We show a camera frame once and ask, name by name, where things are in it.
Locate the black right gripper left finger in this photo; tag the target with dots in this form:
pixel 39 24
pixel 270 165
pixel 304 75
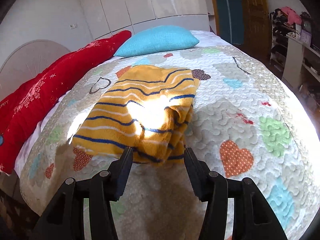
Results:
pixel 63 217

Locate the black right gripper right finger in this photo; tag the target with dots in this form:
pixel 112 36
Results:
pixel 253 216

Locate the yellow striped knit sweater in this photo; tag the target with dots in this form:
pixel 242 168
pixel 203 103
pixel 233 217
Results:
pixel 147 109

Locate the patchwork heart quilt bedspread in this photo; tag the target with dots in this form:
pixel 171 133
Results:
pixel 246 123

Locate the red patterned blanket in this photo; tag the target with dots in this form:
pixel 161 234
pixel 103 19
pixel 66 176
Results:
pixel 23 109

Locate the cluttered white shelf unit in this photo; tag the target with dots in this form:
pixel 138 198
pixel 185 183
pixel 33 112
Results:
pixel 296 64

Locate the white round headboard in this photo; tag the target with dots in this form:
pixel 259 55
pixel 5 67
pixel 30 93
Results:
pixel 27 61

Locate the brown wooden door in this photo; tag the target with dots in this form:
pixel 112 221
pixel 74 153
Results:
pixel 244 24

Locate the purple alarm clock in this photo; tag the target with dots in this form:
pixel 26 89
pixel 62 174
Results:
pixel 305 37

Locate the turquoise knit pillow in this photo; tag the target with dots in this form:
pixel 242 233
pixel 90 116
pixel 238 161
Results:
pixel 157 39

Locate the pink garment on shelf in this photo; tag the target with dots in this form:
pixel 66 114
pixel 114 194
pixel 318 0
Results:
pixel 292 16

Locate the white glossy wardrobe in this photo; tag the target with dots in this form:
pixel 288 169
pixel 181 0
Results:
pixel 107 17

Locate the white wall socket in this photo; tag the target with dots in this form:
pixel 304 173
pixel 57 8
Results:
pixel 73 26

